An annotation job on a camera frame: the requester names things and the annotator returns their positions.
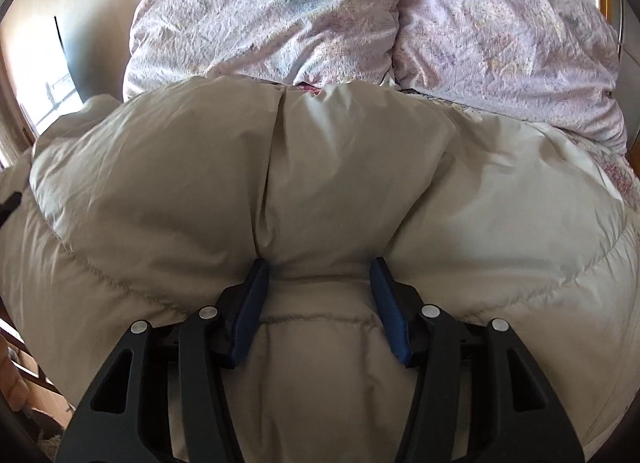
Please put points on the beige puffer down jacket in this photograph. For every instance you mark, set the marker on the beige puffer down jacket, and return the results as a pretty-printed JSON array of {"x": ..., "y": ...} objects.
[{"x": 149, "y": 209}]

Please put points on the wooden window frame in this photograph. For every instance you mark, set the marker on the wooden window frame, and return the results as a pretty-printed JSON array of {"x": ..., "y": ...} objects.
[{"x": 16, "y": 135}]

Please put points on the floral bed sheet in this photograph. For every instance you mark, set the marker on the floral bed sheet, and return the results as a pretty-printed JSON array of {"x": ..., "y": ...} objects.
[{"x": 614, "y": 165}]

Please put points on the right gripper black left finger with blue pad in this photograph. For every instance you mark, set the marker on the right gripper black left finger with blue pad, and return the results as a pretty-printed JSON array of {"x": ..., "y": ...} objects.
[{"x": 123, "y": 416}]

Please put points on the dark wall-mounted television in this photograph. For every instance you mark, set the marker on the dark wall-mounted television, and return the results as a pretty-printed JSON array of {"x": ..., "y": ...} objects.
[{"x": 96, "y": 54}]

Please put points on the pink crinkled duvet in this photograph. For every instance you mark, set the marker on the pink crinkled duvet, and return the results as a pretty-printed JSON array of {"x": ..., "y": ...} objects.
[{"x": 545, "y": 61}]

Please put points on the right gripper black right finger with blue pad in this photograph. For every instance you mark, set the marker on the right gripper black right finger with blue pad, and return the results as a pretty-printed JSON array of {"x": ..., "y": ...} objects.
[{"x": 515, "y": 415}]

